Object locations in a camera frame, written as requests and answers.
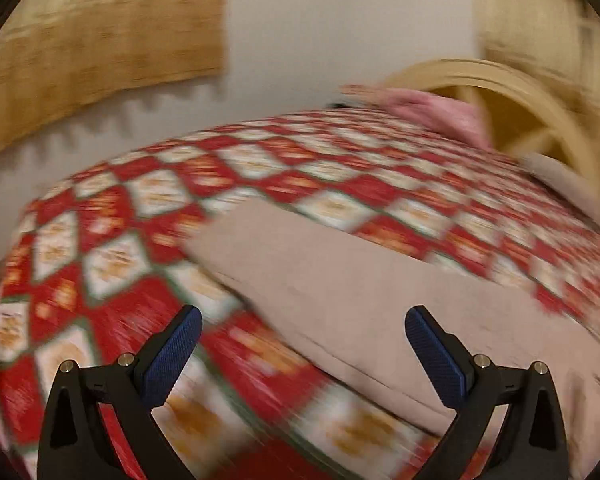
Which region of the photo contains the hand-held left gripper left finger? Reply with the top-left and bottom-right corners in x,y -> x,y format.
37,305 -> 203,480

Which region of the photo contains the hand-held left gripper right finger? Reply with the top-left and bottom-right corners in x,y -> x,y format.
405,305 -> 571,480

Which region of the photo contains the beige quilted blanket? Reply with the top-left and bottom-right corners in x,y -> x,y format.
187,200 -> 600,480

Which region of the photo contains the red checkered printed bedspread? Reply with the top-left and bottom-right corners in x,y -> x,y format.
0,110 -> 600,480

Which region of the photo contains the grey striped pillow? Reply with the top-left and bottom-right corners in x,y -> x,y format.
520,152 -> 600,231

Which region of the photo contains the pink folded blanket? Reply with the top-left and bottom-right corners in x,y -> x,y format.
342,85 -> 491,148

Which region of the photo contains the cream arched wooden headboard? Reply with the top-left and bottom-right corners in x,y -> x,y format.
385,59 -> 600,196

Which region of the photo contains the yellow fringed curtain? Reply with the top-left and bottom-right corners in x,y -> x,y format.
0,0 -> 231,158

